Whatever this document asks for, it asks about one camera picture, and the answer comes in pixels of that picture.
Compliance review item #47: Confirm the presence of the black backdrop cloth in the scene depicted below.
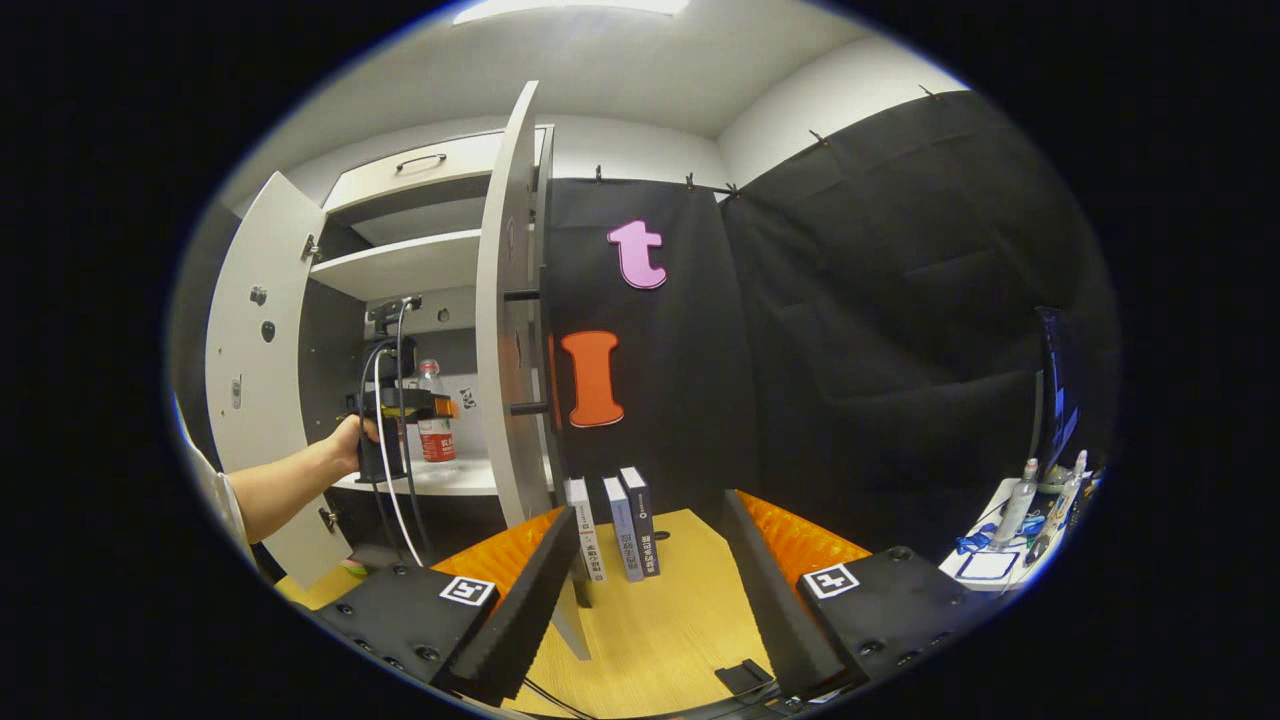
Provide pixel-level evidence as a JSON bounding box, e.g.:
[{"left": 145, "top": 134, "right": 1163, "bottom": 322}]
[{"left": 540, "top": 90, "right": 1121, "bottom": 561}]

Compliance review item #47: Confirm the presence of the white cabinet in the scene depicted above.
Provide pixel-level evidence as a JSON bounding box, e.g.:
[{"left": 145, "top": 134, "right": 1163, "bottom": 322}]
[{"left": 300, "top": 125, "right": 556, "bottom": 561}]

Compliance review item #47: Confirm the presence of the small black device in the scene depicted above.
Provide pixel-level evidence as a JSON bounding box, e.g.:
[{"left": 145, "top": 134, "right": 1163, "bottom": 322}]
[{"left": 715, "top": 658, "right": 776, "bottom": 696}]

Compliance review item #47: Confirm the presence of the white plastic bottle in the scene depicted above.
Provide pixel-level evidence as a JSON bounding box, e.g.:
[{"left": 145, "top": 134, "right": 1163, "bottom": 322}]
[
  {"left": 1050, "top": 450, "right": 1089, "bottom": 531},
  {"left": 995, "top": 458, "right": 1039, "bottom": 549}
]

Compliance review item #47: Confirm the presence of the white cable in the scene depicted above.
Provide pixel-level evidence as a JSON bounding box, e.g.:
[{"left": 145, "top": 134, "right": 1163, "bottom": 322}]
[{"left": 372, "top": 345, "right": 429, "bottom": 569}]

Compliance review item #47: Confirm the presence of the grey-blue book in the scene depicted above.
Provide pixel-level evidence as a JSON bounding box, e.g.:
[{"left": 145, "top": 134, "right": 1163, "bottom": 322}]
[{"left": 602, "top": 476, "right": 646, "bottom": 583}]

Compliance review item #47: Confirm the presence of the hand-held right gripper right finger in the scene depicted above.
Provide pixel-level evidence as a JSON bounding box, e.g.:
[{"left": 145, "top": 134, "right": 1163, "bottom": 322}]
[{"left": 720, "top": 488, "right": 1001, "bottom": 701}]

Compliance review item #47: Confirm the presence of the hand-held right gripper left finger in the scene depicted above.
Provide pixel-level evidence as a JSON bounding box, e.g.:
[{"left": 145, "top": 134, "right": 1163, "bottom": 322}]
[{"left": 313, "top": 505, "right": 581, "bottom": 707}]

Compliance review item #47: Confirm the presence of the ceiling light panel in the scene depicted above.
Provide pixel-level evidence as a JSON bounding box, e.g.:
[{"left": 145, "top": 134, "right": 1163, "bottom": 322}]
[{"left": 455, "top": 0, "right": 691, "bottom": 26}]

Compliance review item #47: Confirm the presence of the clear plastic bottle red label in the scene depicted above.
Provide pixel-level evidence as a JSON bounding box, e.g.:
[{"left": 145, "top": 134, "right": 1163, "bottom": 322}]
[{"left": 415, "top": 358, "right": 459, "bottom": 463}]

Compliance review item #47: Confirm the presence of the white cabinet door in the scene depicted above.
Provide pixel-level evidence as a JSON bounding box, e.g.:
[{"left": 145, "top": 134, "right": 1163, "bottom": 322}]
[
  {"left": 475, "top": 80, "right": 593, "bottom": 661},
  {"left": 205, "top": 170, "right": 361, "bottom": 591}
]

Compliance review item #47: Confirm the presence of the white book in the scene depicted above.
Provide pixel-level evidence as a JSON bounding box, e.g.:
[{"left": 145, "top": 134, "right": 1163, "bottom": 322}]
[{"left": 565, "top": 477, "right": 608, "bottom": 584}]

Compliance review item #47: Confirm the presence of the black cable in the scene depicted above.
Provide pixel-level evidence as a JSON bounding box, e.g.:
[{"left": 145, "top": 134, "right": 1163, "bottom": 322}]
[{"left": 395, "top": 298, "right": 436, "bottom": 556}]

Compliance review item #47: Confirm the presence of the dark computer monitor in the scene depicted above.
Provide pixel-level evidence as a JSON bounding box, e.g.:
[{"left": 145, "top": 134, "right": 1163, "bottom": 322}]
[{"left": 1033, "top": 305, "right": 1081, "bottom": 481}]

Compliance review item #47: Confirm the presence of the dark navy book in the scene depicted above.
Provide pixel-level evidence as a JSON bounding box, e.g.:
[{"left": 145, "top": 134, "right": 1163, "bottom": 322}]
[{"left": 619, "top": 466, "right": 663, "bottom": 578}]

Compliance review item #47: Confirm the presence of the person's white shirt sleeve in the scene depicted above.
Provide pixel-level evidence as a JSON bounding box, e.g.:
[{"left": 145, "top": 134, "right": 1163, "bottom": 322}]
[{"left": 178, "top": 400, "right": 251, "bottom": 566}]

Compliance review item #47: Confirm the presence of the white cabinet drawer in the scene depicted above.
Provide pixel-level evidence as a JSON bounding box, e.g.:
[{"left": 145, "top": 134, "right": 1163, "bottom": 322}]
[{"left": 322, "top": 128, "right": 553, "bottom": 213}]

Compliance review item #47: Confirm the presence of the white side table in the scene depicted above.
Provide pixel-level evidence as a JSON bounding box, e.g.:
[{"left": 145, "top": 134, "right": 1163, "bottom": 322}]
[{"left": 940, "top": 475, "right": 1101, "bottom": 593}]

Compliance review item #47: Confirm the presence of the white cabinet shelf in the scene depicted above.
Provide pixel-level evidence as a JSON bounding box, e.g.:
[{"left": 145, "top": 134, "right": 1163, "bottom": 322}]
[{"left": 308, "top": 228, "right": 483, "bottom": 301}]

